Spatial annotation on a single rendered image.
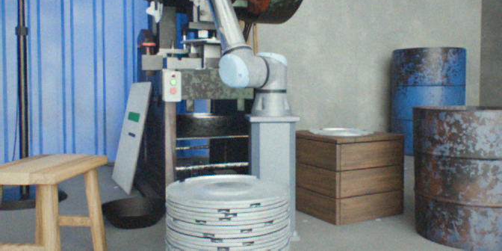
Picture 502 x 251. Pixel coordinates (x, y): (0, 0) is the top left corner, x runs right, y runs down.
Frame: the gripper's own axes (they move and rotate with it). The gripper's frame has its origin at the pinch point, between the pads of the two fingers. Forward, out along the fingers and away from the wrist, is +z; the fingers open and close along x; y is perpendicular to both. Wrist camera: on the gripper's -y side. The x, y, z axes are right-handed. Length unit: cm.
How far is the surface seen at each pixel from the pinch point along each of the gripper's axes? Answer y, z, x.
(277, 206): -69, 55, 107
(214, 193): -55, 54, 105
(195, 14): -10.3, -6.5, -24.1
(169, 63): -2.1, 19.7, -10.9
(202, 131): -17, 53, -23
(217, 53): -23.7, 13.1, -20.8
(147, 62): 2.7, 20.2, 4.9
